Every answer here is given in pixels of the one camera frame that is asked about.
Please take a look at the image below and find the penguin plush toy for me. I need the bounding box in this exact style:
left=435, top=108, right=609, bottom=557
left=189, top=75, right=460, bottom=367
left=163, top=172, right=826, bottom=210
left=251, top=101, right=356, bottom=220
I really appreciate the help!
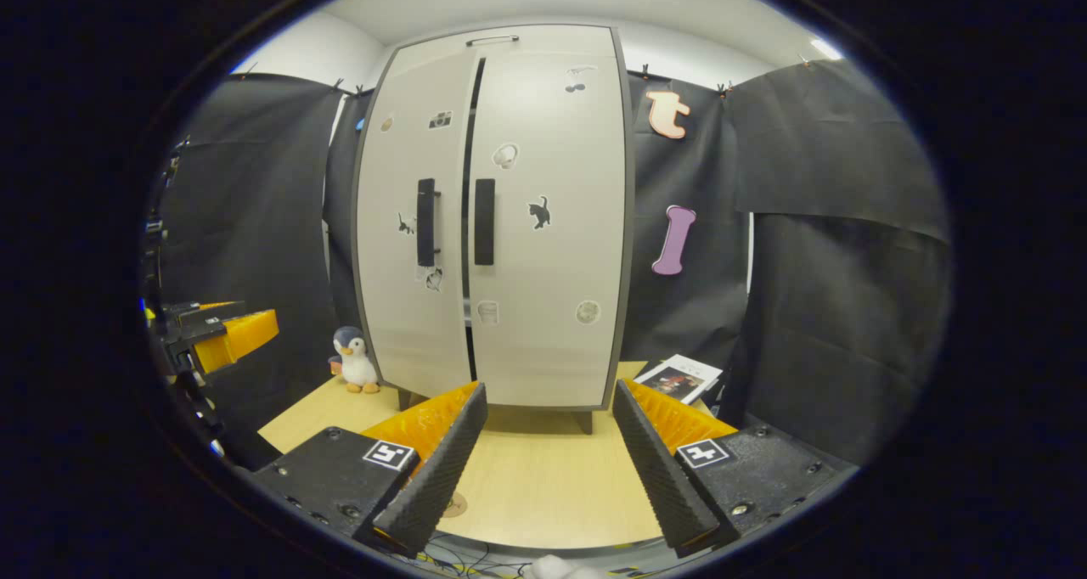
left=331, top=326, right=381, bottom=395

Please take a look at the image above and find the white and grey cabinet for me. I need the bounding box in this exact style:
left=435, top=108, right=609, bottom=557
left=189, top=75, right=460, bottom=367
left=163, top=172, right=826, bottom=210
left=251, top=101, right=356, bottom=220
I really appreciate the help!
left=350, top=23, right=636, bottom=436

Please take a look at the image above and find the white cabinet door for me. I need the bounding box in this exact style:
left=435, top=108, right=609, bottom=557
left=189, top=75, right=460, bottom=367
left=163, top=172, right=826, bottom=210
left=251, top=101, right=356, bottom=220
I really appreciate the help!
left=357, top=48, right=476, bottom=397
left=467, top=27, right=629, bottom=410

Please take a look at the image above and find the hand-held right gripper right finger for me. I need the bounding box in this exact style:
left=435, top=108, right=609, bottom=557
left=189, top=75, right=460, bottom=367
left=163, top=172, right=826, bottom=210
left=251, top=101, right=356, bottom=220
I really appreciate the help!
left=611, top=378, right=859, bottom=559

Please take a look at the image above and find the black backdrop cloth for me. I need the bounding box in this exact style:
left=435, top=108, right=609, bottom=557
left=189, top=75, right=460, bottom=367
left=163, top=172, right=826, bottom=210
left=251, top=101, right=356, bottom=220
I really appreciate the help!
left=157, top=57, right=952, bottom=469

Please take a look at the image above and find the white booklet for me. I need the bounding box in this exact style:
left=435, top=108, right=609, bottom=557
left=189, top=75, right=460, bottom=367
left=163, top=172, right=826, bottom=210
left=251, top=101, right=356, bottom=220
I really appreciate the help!
left=633, top=354, right=724, bottom=408

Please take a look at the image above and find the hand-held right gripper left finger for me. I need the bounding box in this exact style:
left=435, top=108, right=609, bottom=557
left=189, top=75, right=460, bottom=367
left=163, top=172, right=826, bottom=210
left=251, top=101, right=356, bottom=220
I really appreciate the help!
left=248, top=381, right=489, bottom=559

